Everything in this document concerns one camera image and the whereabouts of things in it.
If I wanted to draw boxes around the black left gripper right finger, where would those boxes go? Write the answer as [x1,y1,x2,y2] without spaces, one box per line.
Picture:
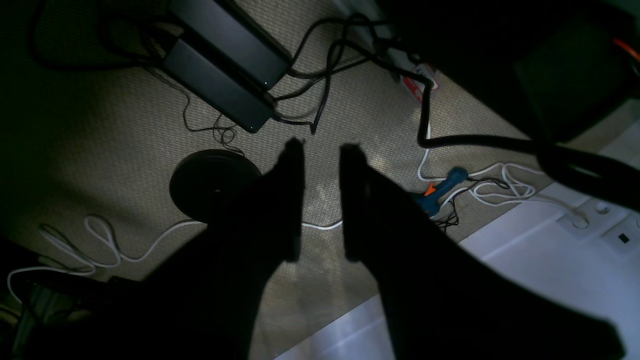
[339,144,626,360]

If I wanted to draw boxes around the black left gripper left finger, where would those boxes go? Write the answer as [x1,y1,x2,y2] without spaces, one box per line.
[150,138,306,360]

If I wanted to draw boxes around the blue orange hand tool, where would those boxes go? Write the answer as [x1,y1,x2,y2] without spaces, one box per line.
[410,167,469,217]

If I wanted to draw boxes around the round black disc base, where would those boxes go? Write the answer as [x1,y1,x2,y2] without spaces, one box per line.
[169,149,262,224]

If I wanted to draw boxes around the red white label box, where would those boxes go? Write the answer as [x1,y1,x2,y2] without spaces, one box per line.
[400,63,440,104]

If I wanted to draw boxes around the black power adapter brick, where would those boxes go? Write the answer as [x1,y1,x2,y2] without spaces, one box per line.
[167,0,293,91]

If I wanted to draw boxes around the white cable on floor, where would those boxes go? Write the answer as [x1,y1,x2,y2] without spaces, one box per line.
[7,122,591,306]

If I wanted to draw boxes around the thick black cable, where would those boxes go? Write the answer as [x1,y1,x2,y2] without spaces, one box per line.
[380,45,640,211]

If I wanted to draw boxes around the thin black cables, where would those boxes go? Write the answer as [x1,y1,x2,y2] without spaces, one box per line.
[145,14,396,151]

